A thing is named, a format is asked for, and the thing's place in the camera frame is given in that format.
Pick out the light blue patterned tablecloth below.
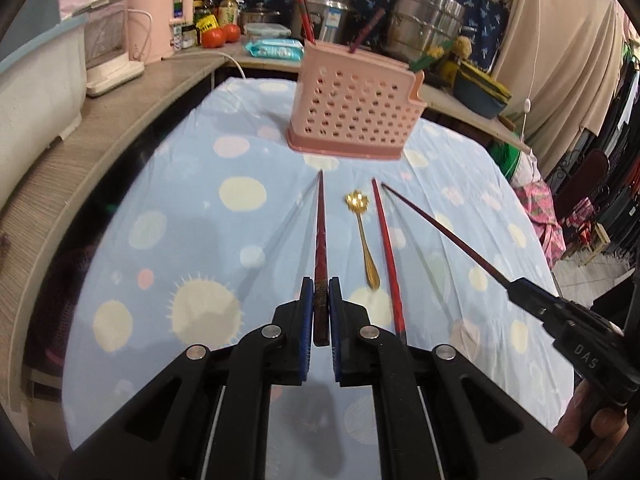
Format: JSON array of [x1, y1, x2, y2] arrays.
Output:
[[60, 77, 564, 480]]

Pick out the beige hanging curtain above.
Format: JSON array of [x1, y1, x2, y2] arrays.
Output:
[[492, 0, 624, 176]]

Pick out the clear food container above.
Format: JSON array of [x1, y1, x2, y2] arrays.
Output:
[[243, 22, 291, 42]]

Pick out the person's right hand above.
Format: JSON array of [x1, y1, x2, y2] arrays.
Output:
[[552, 380, 629, 470]]

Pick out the dark maroon chopstick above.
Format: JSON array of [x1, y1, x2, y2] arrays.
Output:
[[348, 8, 386, 53]]

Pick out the stainless steel rice cooker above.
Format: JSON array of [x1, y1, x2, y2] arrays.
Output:
[[306, 0, 356, 44]]

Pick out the blue wet wipes pack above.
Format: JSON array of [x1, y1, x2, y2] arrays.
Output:
[[245, 38, 305, 62]]

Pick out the yellow oil bottle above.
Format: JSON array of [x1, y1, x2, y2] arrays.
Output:
[[217, 0, 240, 27]]

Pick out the white glass blender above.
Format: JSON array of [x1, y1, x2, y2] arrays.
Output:
[[73, 0, 144, 98]]

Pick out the small lidded steel pot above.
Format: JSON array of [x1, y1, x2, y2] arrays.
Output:
[[240, 2, 281, 28]]

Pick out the red tomato back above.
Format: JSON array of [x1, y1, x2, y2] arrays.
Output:
[[221, 23, 242, 44]]

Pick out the bright red chopstick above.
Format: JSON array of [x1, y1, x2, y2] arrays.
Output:
[[295, 0, 316, 44]]

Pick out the stacked stainless steamer pot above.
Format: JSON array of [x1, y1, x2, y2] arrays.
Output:
[[383, 0, 465, 62]]

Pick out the stacked yellow blue bowls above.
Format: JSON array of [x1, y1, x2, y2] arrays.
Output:
[[452, 61, 512, 119]]

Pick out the pink floral cloth pile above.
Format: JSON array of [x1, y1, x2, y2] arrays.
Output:
[[510, 153, 566, 269]]

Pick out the yellow snack packet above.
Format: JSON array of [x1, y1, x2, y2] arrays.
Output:
[[195, 14, 219, 32]]

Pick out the white blue storage bin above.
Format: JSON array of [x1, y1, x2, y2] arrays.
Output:
[[0, 0, 87, 203]]

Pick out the pink perforated utensil basket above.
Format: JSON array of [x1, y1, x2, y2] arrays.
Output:
[[286, 40, 426, 160]]

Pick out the loofah sponge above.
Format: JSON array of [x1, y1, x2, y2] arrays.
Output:
[[451, 36, 473, 60]]

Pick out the green chopstick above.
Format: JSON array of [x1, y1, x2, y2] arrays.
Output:
[[409, 39, 456, 73]]

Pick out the white cord with switch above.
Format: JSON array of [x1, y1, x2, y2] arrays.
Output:
[[517, 0, 544, 137]]

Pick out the dark red chopstick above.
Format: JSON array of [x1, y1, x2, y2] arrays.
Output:
[[382, 183, 510, 289]]

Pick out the red tomato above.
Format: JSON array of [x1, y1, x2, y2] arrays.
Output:
[[221, 23, 242, 44], [201, 27, 227, 49]]

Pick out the red tomato front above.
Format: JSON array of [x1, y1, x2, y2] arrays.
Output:
[[201, 27, 227, 49]]

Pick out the dark brown-red chopstick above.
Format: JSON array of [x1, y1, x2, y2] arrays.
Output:
[[314, 171, 329, 347]]

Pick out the pink electric kettle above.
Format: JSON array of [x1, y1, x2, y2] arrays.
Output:
[[127, 0, 193, 65]]

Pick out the gold flower spoon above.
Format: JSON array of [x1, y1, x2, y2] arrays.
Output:
[[345, 190, 381, 290]]

